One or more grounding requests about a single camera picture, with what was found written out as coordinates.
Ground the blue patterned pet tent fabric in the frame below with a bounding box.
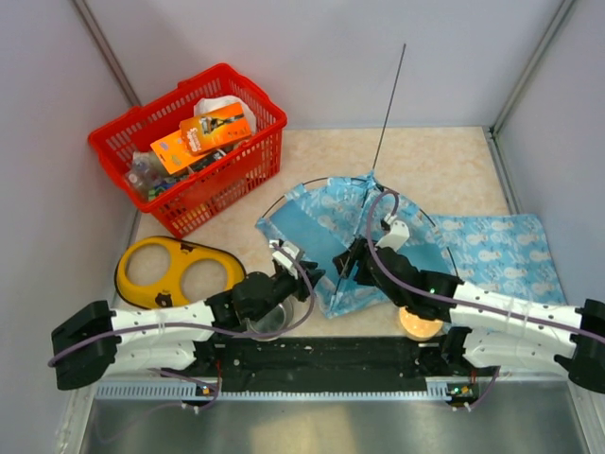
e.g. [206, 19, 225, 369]
[254, 172, 458, 321]

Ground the thin black tent pole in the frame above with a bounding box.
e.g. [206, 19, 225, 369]
[334, 42, 407, 297]

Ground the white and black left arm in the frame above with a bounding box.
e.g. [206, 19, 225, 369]
[48, 261, 324, 391]

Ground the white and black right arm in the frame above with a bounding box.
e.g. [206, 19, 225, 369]
[332, 237, 604, 393]

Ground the stainless steel pet bowl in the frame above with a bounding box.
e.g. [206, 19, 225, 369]
[247, 298, 294, 341]

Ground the yellow double pet bowl holder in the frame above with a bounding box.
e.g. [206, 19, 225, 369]
[114, 236, 246, 309]

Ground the blue patterned tent mat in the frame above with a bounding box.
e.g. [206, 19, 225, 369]
[432, 214, 566, 306]

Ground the orange round lid jar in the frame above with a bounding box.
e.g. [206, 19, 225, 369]
[398, 307, 443, 341]

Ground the black instant noodle cup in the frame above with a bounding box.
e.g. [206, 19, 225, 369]
[190, 147, 233, 172]

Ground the blue green scouring pad pack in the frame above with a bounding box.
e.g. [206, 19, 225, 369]
[147, 182, 172, 201]

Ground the red plastic shopping basket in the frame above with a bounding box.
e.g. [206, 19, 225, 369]
[88, 63, 287, 238]

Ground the orange Gillette razor box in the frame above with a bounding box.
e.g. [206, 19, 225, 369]
[180, 102, 252, 155]

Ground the orange Scrub Daddy sponge pack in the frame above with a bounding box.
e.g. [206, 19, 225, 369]
[150, 131, 205, 175]

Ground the clear plastic bottle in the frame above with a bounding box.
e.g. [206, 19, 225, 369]
[125, 160, 163, 194]

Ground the white plastic bag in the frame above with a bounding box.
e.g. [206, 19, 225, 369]
[194, 95, 257, 134]

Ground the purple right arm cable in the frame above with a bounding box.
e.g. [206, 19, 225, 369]
[364, 188, 605, 412]

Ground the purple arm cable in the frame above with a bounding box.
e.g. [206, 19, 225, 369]
[364, 188, 605, 412]
[46, 243, 317, 412]

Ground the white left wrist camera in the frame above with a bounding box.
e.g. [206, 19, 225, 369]
[268, 239, 303, 276]

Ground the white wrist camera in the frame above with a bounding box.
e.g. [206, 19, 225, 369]
[376, 214, 410, 252]
[268, 239, 303, 276]

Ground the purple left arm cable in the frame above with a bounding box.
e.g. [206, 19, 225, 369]
[46, 243, 317, 412]

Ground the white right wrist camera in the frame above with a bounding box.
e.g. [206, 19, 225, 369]
[376, 214, 410, 252]

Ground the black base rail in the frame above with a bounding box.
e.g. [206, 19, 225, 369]
[170, 337, 475, 393]

